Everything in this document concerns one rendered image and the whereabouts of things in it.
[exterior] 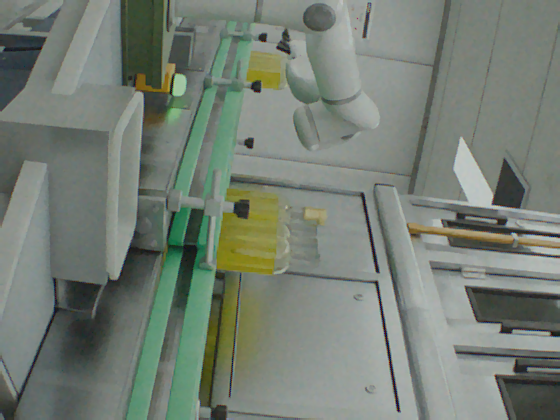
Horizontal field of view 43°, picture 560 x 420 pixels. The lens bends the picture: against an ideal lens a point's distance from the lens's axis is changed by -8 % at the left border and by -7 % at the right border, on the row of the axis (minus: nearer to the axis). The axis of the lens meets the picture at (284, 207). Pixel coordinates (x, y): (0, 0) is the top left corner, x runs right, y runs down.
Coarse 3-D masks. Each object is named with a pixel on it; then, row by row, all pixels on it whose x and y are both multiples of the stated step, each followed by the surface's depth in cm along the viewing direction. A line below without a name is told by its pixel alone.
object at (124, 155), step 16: (128, 112) 94; (128, 128) 105; (112, 144) 89; (128, 144) 106; (112, 160) 89; (128, 160) 107; (112, 176) 90; (128, 176) 108; (112, 192) 91; (128, 192) 109; (112, 208) 92; (128, 208) 111; (112, 224) 93; (128, 224) 111; (112, 240) 95; (128, 240) 107; (112, 256) 96; (112, 272) 97
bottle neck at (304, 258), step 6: (294, 252) 132; (300, 252) 132; (306, 252) 133; (312, 252) 133; (318, 252) 133; (294, 258) 132; (300, 258) 132; (306, 258) 132; (312, 258) 132; (318, 258) 132; (294, 264) 133; (300, 264) 132; (306, 264) 132; (312, 264) 132; (318, 264) 132
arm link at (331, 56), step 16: (336, 32) 138; (352, 32) 144; (320, 48) 136; (336, 48) 136; (352, 48) 139; (320, 64) 138; (336, 64) 138; (352, 64) 140; (320, 80) 141; (336, 80) 140; (352, 80) 141; (336, 96) 142
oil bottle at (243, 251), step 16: (224, 240) 130; (240, 240) 130; (256, 240) 131; (272, 240) 132; (224, 256) 130; (240, 256) 130; (256, 256) 130; (272, 256) 130; (288, 256) 131; (256, 272) 132; (272, 272) 131
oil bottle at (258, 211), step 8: (232, 200) 143; (256, 208) 142; (264, 208) 142; (272, 208) 143; (280, 208) 143; (232, 216) 140; (256, 216) 140; (264, 216) 140; (272, 216) 140; (280, 216) 141; (288, 216) 142; (288, 224) 141
